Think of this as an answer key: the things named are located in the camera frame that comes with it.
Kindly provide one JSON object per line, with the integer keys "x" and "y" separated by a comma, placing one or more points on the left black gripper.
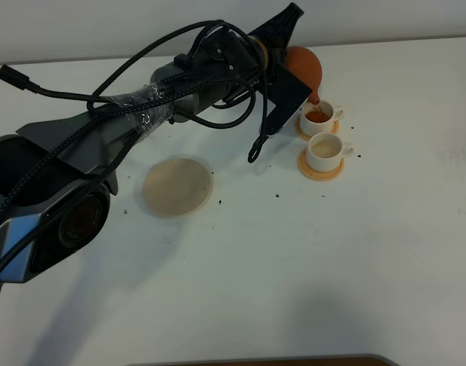
{"x": 261, "y": 60}

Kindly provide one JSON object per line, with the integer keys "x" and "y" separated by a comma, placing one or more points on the brown clay teapot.
{"x": 305, "y": 65}

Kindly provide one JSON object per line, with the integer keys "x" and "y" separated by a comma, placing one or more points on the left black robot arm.
{"x": 57, "y": 177}

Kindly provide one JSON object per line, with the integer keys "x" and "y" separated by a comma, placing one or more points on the round beige teapot coaster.
{"x": 177, "y": 187}

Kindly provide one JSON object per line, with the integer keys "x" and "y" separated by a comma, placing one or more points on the far white teacup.
{"x": 319, "y": 117}

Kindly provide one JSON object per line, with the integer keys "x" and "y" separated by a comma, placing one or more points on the white teacup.
{"x": 325, "y": 152}
{"x": 319, "y": 117}

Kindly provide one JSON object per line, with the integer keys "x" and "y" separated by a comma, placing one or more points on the far orange cup coaster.
{"x": 306, "y": 137}

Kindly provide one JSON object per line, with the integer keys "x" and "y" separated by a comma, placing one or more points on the orange cup coaster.
{"x": 306, "y": 137}
{"x": 314, "y": 175}

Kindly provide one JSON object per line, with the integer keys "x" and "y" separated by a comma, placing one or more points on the near white teacup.
{"x": 325, "y": 152}

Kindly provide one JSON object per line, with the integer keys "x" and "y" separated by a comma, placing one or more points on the near orange cup coaster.
{"x": 314, "y": 175}

